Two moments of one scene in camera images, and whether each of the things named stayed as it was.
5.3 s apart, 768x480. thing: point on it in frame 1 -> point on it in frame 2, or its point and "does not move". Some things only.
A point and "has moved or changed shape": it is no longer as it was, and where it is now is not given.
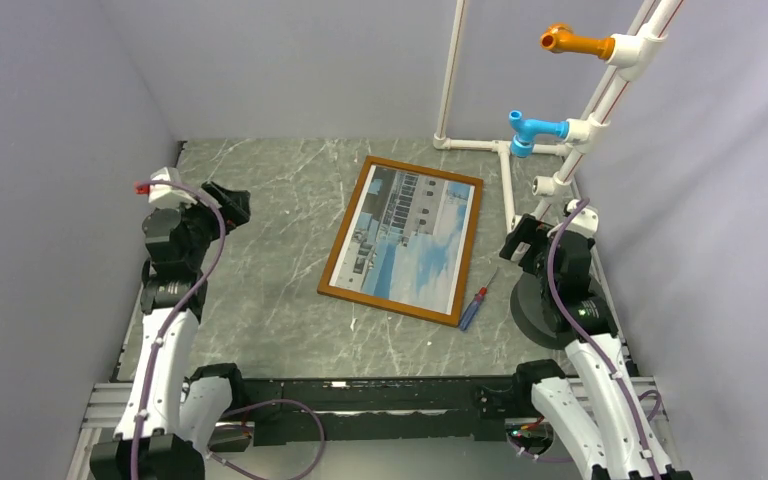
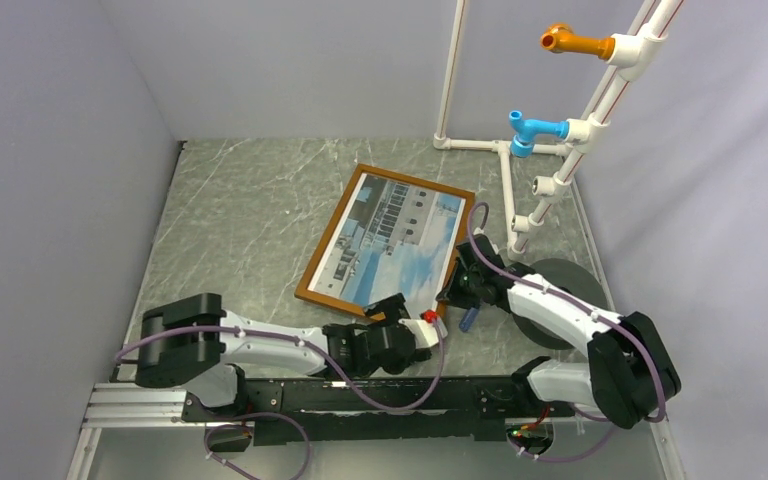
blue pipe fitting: [526, 129] does not move
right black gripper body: [535, 232] -> [462, 290]
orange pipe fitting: [562, 38] does not move
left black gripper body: [201, 219] -> [393, 309]
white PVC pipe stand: [632, 55] does not move
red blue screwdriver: [473, 306] does not move
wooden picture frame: [405, 241] has moved or changed shape
